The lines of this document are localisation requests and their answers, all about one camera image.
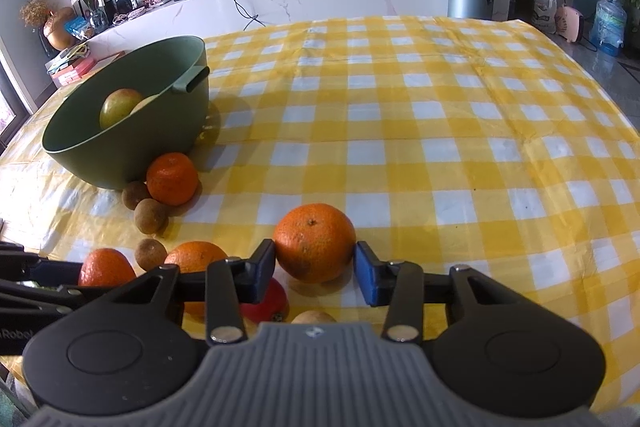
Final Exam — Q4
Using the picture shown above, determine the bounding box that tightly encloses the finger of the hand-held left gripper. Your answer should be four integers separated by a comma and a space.
0, 243, 83, 284
0, 281, 113, 315

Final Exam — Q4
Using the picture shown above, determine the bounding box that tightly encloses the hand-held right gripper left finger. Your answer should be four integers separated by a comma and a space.
107, 239, 277, 344

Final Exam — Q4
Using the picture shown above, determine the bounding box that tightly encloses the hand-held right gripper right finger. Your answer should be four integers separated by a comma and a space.
353, 241, 523, 343

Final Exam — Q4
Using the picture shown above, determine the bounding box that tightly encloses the red tomato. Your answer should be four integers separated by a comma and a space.
239, 278, 290, 323

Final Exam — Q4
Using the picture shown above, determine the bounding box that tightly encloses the medium orange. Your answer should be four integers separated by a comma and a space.
164, 241, 229, 322
77, 248, 137, 288

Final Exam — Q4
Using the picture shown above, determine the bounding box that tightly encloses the large orange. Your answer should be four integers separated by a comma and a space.
273, 203, 357, 284

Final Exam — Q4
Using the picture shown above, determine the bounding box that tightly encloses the brown kiwi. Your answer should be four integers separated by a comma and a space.
133, 198, 170, 236
134, 238, 168, 272
122, 181, 151, 211

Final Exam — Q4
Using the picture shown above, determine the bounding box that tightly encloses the green bowl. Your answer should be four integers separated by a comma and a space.
41, 36, 211, 190

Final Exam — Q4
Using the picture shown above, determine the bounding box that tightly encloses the tan round fruit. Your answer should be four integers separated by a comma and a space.
291, 310, 337, 325

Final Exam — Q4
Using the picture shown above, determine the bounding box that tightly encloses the green plaid clothing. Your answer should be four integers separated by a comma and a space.
0, 374, 38, 427

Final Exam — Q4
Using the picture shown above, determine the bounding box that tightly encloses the small orange tangerine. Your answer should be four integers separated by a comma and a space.
146, 152, 200, 206

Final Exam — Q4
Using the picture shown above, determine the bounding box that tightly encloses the yellow checkered tablecloth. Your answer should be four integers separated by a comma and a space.
0, 14, 640, 413

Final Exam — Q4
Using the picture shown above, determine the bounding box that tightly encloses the green red mango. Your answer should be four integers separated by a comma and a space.
99, 89, 146, 130

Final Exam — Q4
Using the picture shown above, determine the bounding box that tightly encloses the pale yellow mango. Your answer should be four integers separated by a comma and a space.
131, 95, 160, 114

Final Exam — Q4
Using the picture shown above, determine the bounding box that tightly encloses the stack of books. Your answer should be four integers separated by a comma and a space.
46, 47, 98, 88

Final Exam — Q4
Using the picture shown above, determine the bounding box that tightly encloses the orange round vase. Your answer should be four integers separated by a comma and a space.
42, 7, 76, 52

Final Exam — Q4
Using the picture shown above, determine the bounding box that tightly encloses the blue snack packet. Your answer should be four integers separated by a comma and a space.
64, 16, 93, 40

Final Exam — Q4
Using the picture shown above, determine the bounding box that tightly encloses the dried flower bunch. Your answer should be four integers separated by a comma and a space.
19, 0, 53, 28

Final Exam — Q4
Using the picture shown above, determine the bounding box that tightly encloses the white plastic bag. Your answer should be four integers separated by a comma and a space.
531, 0, 558, 34

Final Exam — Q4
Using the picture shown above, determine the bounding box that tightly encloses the pink heater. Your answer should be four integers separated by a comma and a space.
554, 4, 587, 42

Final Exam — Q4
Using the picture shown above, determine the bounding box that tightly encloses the blue water bottle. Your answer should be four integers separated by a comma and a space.
590, 0, 628, 56

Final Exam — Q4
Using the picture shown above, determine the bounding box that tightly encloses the black cable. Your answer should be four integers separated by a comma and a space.
227, 0, 271, 30

